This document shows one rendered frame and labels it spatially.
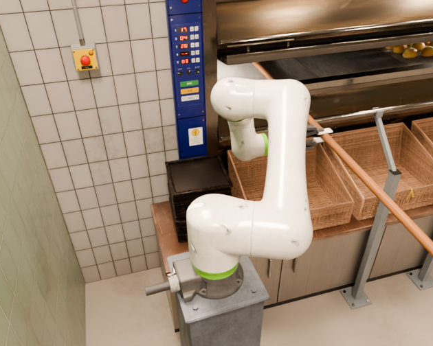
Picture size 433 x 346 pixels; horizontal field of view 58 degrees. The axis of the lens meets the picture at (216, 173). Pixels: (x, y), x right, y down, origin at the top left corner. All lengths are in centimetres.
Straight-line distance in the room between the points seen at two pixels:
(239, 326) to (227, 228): 33
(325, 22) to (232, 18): 48
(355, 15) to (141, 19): 106
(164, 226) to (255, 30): 109
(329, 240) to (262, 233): 131
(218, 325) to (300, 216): 37
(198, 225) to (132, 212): 149
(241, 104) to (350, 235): 128
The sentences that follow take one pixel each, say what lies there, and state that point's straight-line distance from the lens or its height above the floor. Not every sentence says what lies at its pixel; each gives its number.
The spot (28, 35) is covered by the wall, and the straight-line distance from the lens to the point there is 187.
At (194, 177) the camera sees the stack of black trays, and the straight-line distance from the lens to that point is 191.
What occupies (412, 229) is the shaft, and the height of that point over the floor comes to 120.
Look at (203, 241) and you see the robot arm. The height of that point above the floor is 139.
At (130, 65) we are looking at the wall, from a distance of 189.
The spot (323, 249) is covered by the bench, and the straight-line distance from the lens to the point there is 219.
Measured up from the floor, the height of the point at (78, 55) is 148.
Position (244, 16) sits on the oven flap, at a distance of 196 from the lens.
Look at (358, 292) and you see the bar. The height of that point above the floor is 8.
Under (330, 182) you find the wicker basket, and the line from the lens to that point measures 230.
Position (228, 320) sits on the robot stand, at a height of 114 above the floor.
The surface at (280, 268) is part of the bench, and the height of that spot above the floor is 40.
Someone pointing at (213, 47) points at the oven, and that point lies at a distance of 194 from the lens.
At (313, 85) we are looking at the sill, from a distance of 224.
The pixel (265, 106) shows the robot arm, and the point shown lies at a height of 155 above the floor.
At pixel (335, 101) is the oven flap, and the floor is 104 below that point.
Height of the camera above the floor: 203
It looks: 36 degrees down
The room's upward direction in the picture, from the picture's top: 1 degrees counter-clockwise
